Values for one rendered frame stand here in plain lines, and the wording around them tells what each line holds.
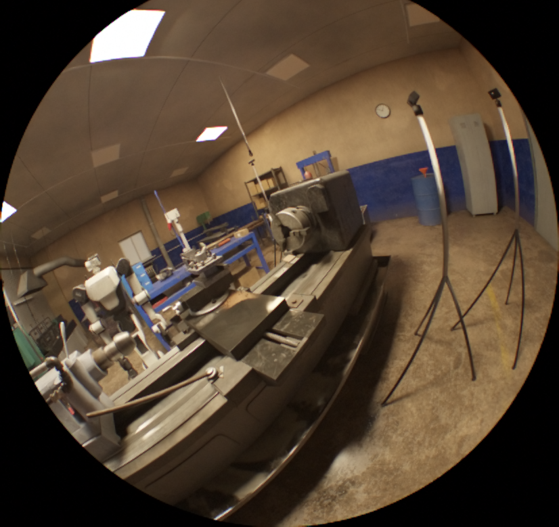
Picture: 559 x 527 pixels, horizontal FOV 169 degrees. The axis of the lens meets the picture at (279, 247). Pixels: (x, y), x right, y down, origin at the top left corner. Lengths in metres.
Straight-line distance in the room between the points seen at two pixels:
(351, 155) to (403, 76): 2.29
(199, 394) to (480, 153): 4.41
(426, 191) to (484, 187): 1.30
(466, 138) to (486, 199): 1.15
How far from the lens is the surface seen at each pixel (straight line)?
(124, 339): 0.76
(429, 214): 3.78
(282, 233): 1.18
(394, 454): 1.34
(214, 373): 0.68
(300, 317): 0.74
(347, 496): 1.34
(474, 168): 4.06
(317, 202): 1.15
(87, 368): 0.81
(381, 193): 4.47
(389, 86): 4.60
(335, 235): 1.23
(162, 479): 0.93
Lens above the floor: 1.33
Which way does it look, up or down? 16 degrees down
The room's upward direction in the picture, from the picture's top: 21 degrees counter-clockwise
